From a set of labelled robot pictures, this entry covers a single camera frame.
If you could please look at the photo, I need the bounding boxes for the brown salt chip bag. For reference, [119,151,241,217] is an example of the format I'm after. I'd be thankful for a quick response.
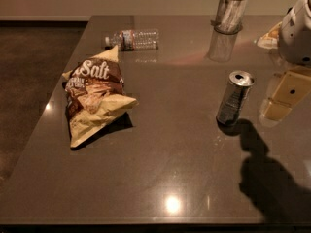
[62,46,138,148]

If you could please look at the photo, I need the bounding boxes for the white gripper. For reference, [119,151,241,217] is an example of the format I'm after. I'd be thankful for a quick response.
[257,0,311,124]

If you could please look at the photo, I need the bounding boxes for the clear plastic water bottle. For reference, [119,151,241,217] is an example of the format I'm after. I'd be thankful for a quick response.
[104,29,159,51]

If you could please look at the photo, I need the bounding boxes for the black mesh utensil holder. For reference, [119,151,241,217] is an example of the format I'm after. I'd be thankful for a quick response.
[214,0,248,35]

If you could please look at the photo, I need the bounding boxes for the silver redbull can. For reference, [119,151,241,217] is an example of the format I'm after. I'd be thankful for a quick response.
[216,70,255,126]

